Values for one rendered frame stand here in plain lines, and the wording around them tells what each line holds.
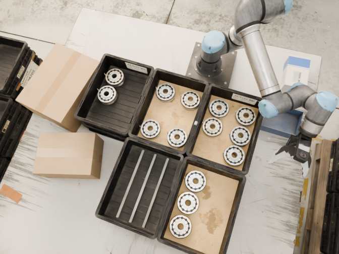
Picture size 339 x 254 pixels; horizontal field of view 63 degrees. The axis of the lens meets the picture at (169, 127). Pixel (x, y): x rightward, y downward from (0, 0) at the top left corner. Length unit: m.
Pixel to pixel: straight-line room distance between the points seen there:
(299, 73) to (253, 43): 0.66
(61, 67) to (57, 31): 1.42
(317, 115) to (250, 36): 0.38
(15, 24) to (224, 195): 2.67
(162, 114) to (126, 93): 0.24
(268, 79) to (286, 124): 0.61
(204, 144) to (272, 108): 0.46
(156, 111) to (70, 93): 0.47
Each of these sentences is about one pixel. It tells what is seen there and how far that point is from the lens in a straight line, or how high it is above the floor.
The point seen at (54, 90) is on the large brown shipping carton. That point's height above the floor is 0.90.
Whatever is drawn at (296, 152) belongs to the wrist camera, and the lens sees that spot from 1.12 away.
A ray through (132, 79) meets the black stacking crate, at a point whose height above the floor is 0.83.
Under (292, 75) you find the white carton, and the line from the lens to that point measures 1.72.
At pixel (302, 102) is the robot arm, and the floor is 1.21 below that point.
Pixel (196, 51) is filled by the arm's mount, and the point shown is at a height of 0.75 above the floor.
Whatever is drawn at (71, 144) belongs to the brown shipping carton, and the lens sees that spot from 1.52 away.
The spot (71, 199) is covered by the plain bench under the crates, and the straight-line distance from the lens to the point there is 1.64.
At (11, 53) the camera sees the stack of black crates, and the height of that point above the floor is 0.49.
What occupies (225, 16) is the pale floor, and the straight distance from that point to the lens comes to 2.90.
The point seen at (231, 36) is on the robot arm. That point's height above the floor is 0.98.
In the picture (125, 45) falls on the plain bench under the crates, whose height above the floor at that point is 0.70.
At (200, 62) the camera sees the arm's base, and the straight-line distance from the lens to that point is 1.65.
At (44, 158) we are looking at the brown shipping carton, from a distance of 1.56.
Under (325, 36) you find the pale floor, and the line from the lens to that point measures 3.00.
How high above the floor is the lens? 2.21
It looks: 72 degrees down
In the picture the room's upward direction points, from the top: 11 degrees counter-clockwise
